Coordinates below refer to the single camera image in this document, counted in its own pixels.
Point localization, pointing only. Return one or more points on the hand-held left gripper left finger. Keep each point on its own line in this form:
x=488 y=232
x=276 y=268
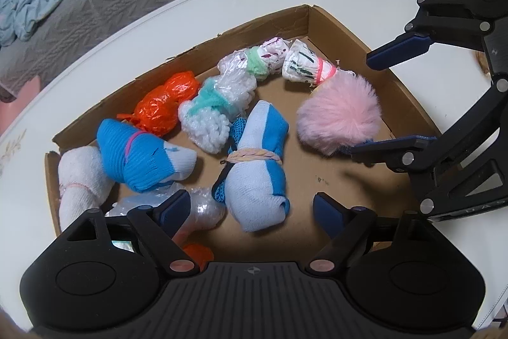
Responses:
x=174 y=212

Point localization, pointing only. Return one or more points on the white foam bundle teal band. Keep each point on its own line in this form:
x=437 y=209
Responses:
x=206 y=128

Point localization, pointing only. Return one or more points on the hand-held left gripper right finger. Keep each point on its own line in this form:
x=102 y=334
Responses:
x=329 y=216

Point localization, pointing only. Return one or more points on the light blue sock bundle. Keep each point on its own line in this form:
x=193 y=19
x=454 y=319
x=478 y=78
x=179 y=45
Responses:
x=254 y=196

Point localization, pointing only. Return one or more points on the white striped bundle pink band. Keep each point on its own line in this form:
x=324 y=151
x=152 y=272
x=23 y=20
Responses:
x=301 y=63

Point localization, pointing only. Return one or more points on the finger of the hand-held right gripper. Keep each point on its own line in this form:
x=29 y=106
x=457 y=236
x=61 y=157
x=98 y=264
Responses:
x=397 y=156
x=397 y=51

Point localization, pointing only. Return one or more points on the pink plastic stool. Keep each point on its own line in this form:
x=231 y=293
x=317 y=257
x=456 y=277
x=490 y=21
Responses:
x=20 y=100

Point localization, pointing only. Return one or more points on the orange plastic bag bundle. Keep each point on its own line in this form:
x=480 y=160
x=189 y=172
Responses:
x=170 y=96

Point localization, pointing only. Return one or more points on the small orange plastic piece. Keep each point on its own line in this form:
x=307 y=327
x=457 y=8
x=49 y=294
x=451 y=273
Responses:
x=200 y=253

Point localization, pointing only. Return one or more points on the clear plastic bag bundle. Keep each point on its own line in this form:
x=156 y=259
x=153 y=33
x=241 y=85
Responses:
x=234 y=67

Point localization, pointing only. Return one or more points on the shallow cardboard box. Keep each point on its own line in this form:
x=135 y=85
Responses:
x=313 y=176

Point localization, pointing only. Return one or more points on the white sock bundle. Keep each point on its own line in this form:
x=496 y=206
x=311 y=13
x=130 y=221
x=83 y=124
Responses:
x=79 y=184

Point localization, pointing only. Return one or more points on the clear bubble wrap bundle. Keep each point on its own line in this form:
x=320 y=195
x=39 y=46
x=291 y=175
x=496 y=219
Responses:
x=206 y=210

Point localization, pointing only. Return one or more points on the pink fluffy pompom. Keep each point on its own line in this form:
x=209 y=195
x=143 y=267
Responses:
x=337 y=112

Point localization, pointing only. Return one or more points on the blue sock bundle pink band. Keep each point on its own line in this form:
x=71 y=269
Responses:
x=147 y=160

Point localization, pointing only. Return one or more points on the white floral bundle green band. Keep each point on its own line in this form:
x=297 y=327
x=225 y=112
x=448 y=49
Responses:
x=272 y=53

